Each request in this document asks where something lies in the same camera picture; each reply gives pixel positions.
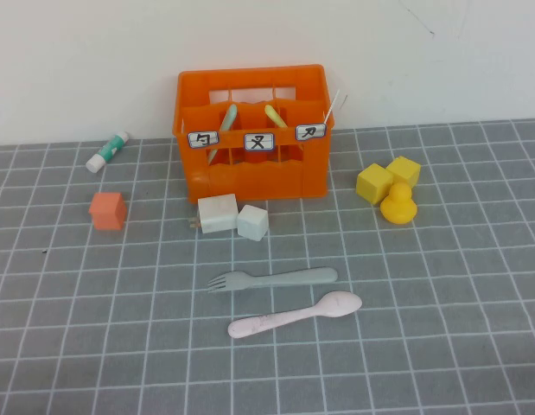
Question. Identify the grey blue plastic fork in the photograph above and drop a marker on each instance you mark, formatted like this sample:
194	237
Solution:
293	277

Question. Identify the pink plastic spoon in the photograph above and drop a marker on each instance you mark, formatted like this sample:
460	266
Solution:
336	302

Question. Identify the orange plastic cutlery crate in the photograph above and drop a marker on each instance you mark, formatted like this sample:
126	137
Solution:
250	181

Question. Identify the white cube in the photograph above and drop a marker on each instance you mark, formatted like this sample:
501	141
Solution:
252	222

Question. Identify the white charger plug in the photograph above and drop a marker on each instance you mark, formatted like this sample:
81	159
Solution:
217	214

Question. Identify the paper label reading fork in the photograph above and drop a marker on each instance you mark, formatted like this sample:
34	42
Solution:
258	142

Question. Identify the paper label reading knife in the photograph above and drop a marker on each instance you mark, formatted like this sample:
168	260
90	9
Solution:
311	132

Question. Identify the yellow plastic utensil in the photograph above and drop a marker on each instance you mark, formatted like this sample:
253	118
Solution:
273	114

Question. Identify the light green plastic utensil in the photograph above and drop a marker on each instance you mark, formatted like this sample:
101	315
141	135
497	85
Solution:
229	116

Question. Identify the yellow cube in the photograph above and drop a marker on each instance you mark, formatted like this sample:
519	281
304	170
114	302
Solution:
405	170
373	183

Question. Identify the thin white plastic knife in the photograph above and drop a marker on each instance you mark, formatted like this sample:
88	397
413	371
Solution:
332	106

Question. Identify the yellow rubber duck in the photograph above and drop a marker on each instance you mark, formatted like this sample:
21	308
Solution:
399	207

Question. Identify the salmon orange block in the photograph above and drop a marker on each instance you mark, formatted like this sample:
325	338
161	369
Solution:
107	214

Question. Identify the white and green glue stick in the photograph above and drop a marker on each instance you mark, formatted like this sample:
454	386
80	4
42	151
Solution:
107	151

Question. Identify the grey grid tablecloth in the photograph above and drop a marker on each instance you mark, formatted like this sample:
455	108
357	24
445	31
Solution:
120	346

